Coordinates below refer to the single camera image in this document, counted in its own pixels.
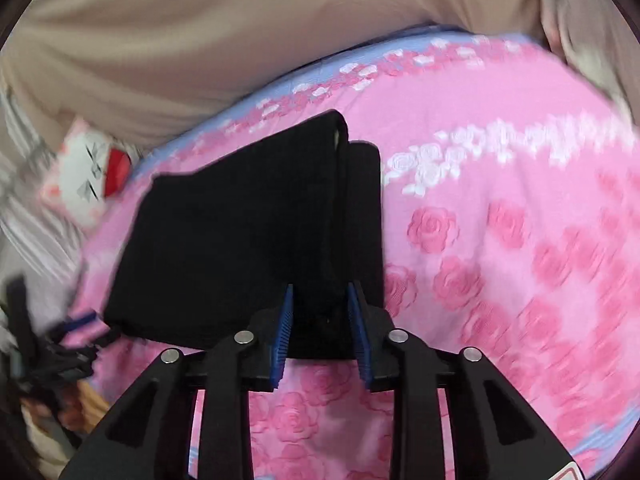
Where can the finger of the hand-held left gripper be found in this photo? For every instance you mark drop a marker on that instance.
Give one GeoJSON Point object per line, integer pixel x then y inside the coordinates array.
{"type": "Point", "coordinates": [82, 327]}

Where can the beige cloth backdrop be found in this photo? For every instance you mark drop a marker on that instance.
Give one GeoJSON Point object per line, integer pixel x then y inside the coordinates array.
{"type": "Point", "coordinates": [225, 40]}

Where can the pink rose bedsheet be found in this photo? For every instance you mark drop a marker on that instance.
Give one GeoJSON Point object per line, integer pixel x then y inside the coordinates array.
{"type": "Point", "coordinates": [475, 220]}

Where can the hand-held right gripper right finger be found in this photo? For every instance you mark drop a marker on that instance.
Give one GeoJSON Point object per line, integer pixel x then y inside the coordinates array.
{"type": "Point", "coordinates": [357, 330]}

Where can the black pants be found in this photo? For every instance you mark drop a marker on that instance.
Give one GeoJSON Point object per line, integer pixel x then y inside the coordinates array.
{"type": "Point", "coordinates": [240, 240]}

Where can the pale floral quilt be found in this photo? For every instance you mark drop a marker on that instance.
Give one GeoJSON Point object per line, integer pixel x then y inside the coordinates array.
{"type": "Point", "coordinates": [590, 35]}

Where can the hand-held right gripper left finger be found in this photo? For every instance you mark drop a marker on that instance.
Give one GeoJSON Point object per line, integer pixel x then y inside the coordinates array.
{"type": "Point", "coordinates": [282, 330]}

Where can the tan crumpled clothing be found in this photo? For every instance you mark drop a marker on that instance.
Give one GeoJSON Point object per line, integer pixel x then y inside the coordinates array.
{"type": "Point", "coordinates": [55, 425]}

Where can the cat face pillow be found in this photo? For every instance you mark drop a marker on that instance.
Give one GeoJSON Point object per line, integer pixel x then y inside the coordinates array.
{"type": "Point", "coordinates": [87, 170]}

